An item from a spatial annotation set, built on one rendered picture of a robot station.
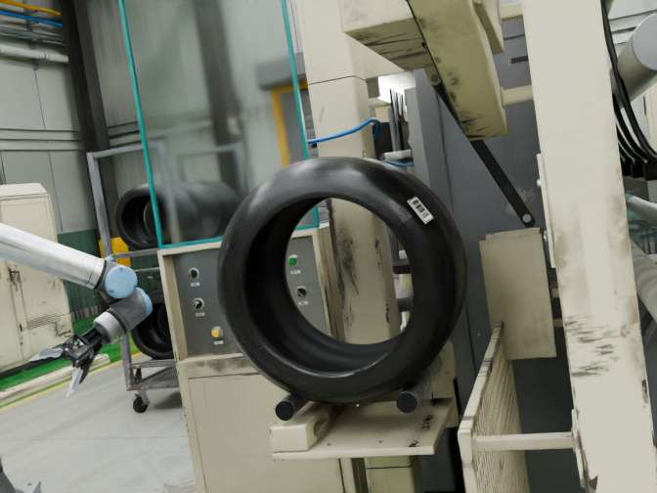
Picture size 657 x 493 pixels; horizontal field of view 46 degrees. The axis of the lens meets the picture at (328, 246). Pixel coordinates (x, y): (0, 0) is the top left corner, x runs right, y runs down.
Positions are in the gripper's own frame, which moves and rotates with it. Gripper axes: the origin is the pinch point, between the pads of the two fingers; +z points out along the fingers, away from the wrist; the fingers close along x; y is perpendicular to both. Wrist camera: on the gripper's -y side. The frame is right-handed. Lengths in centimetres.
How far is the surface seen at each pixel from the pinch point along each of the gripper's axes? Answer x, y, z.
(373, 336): 60, 44, -58
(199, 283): 5, -5, -56
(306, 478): 73, -18, -39
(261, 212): 25, 81, -40
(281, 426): 59, 54, -18
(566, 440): 92, 127, -18
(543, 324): 88, 73, -75
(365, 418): 72, 44, -39
